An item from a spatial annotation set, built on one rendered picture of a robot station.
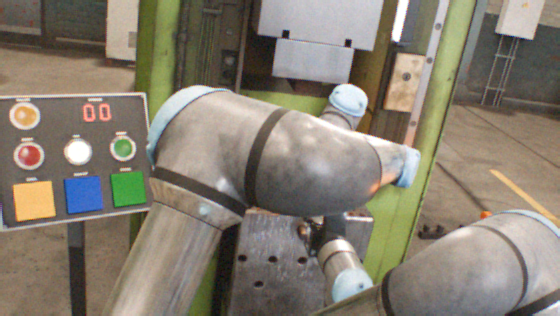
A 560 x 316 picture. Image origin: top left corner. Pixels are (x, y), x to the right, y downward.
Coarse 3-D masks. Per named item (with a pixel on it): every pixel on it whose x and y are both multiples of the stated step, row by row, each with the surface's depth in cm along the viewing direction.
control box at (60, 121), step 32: (0, 96) 93; (32, 96) 96; (64, 96) 100; (96, 96) 104; (128, 96) 108; (0, 128) 92; (32, 128) 96; (64, 128) 99; (96, 128) 103; (128, 128) 107; (0, 160) 92; (64, 160) 98; (96, 160) 102; (128, 160) 106; (0, 192) 91; (64, 192) 98; (0, 224) 90; (32, 224) 93
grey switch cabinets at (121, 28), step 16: (112, 0) 591; (128, 0) 593; (112, 16) 599; (128, 16) 601; (112, 32) 607; (128, 32) 608; (112, 48) 615; (128, 48) 616; (112, 64) 627; (128, 64) 630
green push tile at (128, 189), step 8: (112, 176) 103; (120, 176) 104; (128, 176) 105; (136, 176) 106; (112, 184) 103; (120, 184) 104; (128, 184) 105; (136, 184) 106; (112, 192) 103; (120, 192) 104; (128, 192) 105; (136, 192) 106; (144, 192) 107; (120, 200) 104; (128, 200) 105; (136, 200) 106; (144, 200) 107
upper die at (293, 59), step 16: (256, 48) 150; (272, 48) 118; (288, 48) 114; (304, 48) 115; (320, 48) 116; (336, 48) 116; (352, 48) 117; (272, 64) 116; (288, 64) 116; (304, 64) 117; (320, 64) 117; (336, 64) 118; (320, 80) 119; (336, 80) 120
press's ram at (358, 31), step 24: (264, 0) 109; (288, 0) 110; (312, 0) 111; (336, 0) 112; (360, 0) 112; (264, 24) 111; (288, 24) 112; (312, 24) 113; (336, 24) 114; (360, 24) 115; (360, 48) 117
